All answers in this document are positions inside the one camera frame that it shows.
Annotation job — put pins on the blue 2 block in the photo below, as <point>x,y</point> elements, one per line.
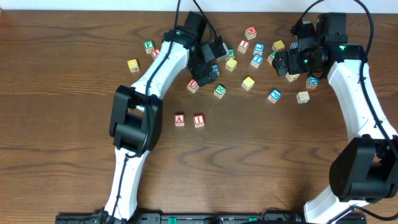
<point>216,69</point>

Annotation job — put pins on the yellow block upper right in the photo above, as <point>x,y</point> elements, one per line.
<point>278,46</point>

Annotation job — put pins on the yellow O block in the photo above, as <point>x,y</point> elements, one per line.
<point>231,64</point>

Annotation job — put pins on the green B block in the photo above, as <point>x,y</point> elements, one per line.
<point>231,54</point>

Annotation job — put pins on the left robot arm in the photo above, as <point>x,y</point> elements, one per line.
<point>136,118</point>

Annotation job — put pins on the red U block centre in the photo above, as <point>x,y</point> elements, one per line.
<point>192,86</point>

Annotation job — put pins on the red X block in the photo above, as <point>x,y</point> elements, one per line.
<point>155,53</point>

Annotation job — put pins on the green R block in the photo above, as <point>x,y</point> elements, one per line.
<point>219,91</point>

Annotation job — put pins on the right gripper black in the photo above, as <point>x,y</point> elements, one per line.
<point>282,63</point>

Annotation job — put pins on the yellow block far left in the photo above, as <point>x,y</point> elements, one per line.
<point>133,65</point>

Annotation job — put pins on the yellow K block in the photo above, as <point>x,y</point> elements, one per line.
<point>291,77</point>

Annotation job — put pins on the green Z block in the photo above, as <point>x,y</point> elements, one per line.
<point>271,57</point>

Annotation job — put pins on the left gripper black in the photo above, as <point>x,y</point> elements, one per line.
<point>203,72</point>

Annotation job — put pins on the blue D block right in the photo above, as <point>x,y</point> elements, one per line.
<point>312,82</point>

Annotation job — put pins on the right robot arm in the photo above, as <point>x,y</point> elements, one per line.
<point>366,170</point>

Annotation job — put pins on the blue P block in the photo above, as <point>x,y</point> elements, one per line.
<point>274,96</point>

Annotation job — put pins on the red M block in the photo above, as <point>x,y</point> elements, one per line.
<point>251,33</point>

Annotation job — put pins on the blue D block upper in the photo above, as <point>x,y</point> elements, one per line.
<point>294,45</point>

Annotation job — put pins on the red i block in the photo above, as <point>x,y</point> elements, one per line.
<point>199,121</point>
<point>243,46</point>

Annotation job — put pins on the blue L block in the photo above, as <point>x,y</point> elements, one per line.
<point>258,49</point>

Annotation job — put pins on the yellow S block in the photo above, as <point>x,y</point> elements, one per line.
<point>248,83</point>

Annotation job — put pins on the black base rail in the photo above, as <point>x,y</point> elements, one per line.
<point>156,218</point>

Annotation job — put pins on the red A block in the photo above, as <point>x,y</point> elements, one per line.
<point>179,120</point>

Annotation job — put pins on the blue d block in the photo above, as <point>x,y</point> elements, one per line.
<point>312,82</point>
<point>294,45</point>

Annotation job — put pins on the green F block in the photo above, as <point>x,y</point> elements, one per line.
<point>149,46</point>

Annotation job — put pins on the blue T block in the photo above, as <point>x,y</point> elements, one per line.
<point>256,60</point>

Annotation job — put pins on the plain L 7 block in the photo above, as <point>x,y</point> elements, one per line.
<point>303,97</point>

